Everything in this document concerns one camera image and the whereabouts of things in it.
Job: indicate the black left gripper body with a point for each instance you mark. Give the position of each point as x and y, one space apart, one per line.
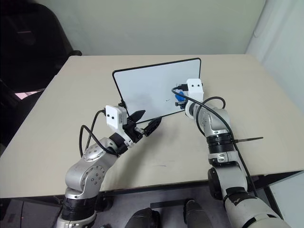
131 131

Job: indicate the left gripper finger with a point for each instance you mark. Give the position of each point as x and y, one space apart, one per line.
137 116
153 126

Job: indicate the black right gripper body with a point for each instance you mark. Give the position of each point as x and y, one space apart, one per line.
184 103

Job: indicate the blue whiteboard eraser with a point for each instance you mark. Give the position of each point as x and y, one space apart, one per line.
179 97

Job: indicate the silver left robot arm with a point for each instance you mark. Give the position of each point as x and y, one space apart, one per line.
83 175

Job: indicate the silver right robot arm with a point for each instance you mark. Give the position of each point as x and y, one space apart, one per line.
237 187

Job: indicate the black-framed small whiteboard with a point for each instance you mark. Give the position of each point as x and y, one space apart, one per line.
147 90

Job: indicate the black flat bar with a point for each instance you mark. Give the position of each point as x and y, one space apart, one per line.
166 204

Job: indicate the dark rounded shape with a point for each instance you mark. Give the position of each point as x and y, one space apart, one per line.
142 218
196 213

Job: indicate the black office chair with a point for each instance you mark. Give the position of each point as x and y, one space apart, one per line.
28 47

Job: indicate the white cabinet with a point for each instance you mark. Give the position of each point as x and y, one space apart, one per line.
289 199

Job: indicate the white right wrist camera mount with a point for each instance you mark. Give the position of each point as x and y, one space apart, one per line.
195 89

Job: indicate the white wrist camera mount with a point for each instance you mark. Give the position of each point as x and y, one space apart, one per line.
195 89
114 116

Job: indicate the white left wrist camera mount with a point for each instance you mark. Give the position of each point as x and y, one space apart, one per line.
114 116

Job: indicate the black table frame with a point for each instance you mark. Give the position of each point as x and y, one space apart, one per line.
166 186

